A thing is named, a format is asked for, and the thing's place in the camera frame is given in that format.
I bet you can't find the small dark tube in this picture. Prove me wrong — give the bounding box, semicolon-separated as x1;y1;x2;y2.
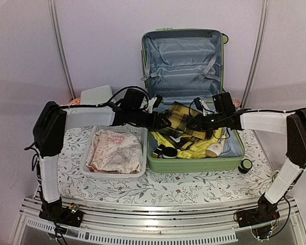
152;148;163;158

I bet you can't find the yellow garment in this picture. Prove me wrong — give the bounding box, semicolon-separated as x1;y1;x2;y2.
151;128;222;159

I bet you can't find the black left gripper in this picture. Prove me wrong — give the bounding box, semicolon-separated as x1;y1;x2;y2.
131;108;172;129

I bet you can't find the floral white table mat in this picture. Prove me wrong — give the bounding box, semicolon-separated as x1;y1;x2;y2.
41;101;274;206

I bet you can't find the black lidded round jar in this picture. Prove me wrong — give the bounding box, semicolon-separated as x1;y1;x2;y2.
161;147;178;159

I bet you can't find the pink printed white garment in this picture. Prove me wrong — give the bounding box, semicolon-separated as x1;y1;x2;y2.
85;129;143;175

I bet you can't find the yellow black plaid cloth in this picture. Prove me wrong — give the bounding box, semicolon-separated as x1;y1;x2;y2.
154;102;222;151

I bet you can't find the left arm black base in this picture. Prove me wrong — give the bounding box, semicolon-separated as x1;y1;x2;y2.
39;199;84;228

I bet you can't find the green hard-shell suitcase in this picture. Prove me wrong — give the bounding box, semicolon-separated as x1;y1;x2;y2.
141;29;244;165

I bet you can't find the white green drawer box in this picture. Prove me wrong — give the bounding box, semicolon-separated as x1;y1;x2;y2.
80;85;113;105

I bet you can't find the cream round bottle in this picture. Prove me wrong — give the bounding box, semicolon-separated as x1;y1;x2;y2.
206;129;228;158

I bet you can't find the white perforated plastic basket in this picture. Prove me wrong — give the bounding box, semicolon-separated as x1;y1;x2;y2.
81;125;148;179

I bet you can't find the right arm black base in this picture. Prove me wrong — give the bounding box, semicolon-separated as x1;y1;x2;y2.
234;194;280;228

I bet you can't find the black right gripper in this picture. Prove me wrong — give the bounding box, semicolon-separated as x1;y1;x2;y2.
186;112;225;132

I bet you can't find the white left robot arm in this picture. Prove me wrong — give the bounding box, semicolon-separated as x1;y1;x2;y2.
32;86;171;222

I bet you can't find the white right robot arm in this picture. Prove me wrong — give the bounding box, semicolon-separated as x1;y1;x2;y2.
187;92;306;223

